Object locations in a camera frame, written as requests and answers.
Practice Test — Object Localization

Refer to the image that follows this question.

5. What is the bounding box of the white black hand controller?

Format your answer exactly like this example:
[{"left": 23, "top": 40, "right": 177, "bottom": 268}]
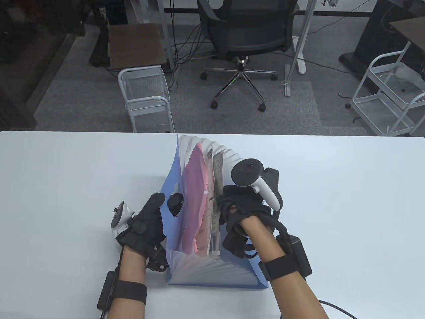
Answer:
[
  {"left": 111, "top": 201, "right": 135, "bottom": 252},
  {"left": 231, "top": 159, "right": 284, "bottom": 211}
]

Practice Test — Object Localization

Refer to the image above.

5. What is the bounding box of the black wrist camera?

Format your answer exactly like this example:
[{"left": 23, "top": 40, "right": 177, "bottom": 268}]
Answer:
[
  {"left": 222, "top": 229, "right": 257, "bottom": 259},
  {"left": 145, "top": 245, "right": 169, "bottom": 273}
]

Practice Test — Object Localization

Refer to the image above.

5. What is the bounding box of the brown wooden side table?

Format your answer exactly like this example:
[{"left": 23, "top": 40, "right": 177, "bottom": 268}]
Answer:
[{"left": 109, "top": 23, "right": 166, "bottom": 69}]

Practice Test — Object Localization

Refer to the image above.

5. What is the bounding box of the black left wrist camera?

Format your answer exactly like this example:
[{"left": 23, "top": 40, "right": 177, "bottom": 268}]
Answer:
[{"left": 145, "top": 245, "right": 169, "bottom": 273}]

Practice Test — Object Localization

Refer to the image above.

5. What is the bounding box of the black left wrist strap unit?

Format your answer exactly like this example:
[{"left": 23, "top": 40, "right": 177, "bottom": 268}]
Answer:
[{"left": 97, "top": 271, "right": 147, "bottom": 310}]

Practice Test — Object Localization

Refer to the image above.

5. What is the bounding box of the blue accordion folder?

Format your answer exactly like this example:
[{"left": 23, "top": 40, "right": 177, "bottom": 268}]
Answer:
[{"left": 159, "top": 133, "right": 268, "bottom": 290}]

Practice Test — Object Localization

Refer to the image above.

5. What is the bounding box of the white desk leg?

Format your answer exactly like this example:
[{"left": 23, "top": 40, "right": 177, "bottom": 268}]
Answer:
[{"left": 291, "top": 0, "right": 317, "bottom": 74}]

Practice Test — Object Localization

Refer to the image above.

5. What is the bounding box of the black floor cable bundle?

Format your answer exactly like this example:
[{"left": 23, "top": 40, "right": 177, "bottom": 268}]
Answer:
[{"left": 166, "top": 20, "right": 219, "bottom": 90}]

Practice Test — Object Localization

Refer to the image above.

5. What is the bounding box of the dark pedestal base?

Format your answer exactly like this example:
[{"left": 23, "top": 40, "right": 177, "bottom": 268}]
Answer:
[{"left": 339, "top": 0, "right": 425, "bottom": 75}]

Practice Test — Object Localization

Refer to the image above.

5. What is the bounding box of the grey photo newspaper material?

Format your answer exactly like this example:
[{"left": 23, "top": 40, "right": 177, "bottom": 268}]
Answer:
[{"left": 208, "top": 151, "right": 222, "bottom": 259}]

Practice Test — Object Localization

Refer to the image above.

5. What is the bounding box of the black right wrist strap unit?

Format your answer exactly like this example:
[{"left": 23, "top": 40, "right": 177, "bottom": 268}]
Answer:
[{"left": 258, "top": 234, "right": 313, "bottom": 282}]

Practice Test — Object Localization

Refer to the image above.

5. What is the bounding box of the black mesh office chair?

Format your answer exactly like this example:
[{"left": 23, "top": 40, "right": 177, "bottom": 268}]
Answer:
[{"left": 198, "top": 0, "right": 299, "bottom": 112}]

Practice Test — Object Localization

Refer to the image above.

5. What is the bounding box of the person's right hand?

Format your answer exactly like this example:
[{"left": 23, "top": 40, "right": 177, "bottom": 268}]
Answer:
[{"left": 216, "top": 185, "right": 277, "bottom": 237}]

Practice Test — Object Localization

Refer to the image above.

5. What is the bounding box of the black metal stand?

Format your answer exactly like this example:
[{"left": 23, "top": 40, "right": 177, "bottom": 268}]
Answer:
[{"left": 89, "top": 0, "right": 111, "bottom": 68}]

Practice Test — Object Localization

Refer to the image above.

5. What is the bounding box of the white black right hand controller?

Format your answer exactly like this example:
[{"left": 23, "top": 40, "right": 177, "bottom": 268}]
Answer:
[{"left": 231, "top": 159, "right": 284, "bottom": 211}]

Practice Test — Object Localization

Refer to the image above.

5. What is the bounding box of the brown desk corner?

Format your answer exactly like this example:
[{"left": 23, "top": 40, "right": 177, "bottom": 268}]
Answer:
[{"left": 389, "top": 17, "right": 425, "bottom": 44}]

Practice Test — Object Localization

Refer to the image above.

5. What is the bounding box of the large white wire cart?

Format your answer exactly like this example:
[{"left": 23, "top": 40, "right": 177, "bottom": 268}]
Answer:
[{"left": 345, "top": 42, "right": 425, "bottom": 137}]

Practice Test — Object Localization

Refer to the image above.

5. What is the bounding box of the small white wire cart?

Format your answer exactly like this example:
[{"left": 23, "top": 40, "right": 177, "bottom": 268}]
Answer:
[{"left": 118, "top": 65, "right": 175, "bottom": 133}]

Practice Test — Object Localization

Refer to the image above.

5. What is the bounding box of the black wrist strap unit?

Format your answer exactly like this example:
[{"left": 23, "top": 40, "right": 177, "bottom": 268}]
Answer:
[
  {"left": 258, "top": 234, "right": 313, "bottom": 282},
  {"left": 97, "top": 271, "right": 147, "bottom": 310}
]

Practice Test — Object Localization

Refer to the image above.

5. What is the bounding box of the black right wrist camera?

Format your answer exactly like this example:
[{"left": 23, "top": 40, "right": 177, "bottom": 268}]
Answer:
[{"left": 222, "top": 229, "right": 257, "bottom": 259}]

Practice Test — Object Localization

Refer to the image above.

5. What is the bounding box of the person's right forearm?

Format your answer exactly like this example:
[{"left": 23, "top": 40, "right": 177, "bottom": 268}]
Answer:
[{"left": 239, "top": 216, "right": 329, "bottom": 319}]

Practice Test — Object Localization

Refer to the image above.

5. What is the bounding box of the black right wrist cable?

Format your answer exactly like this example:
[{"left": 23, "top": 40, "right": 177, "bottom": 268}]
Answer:
[{"left": 317, "top": 299, "right": 360, "bottom": 319}]

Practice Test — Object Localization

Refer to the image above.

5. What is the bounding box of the white printed chart sheet material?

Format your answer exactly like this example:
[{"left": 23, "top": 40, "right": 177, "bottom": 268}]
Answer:
[{"left": 194, "top": 146, "right": 217, "bottom": 257}]

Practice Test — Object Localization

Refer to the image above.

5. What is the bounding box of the pink paper envelope material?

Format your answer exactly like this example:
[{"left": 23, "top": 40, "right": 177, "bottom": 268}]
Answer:
[{"left": 179, "top": 143, "right": 214, "bottom": 255}]

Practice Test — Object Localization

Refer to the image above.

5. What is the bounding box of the person's left hand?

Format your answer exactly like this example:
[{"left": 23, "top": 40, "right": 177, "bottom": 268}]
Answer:
[{"left": 116, "top": 193, "right": 185, "bottom": 258}]

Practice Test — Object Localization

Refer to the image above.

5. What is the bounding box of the person's left forearm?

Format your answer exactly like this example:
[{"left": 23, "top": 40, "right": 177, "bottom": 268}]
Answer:
[{"left": 106, "top": 248, "right": 148, "bottom": 319}]

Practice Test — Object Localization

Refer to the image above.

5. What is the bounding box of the white black left hand controller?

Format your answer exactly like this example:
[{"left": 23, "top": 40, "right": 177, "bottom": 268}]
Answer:
[{"left": 111, "top": 201, "right": 135, "bottom": 252}]

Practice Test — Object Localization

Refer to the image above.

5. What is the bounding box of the clear plastic bag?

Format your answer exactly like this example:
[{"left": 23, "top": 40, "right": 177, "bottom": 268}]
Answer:
[{"left": 382, "top": 63, "right": 425, "bottom": 92}]

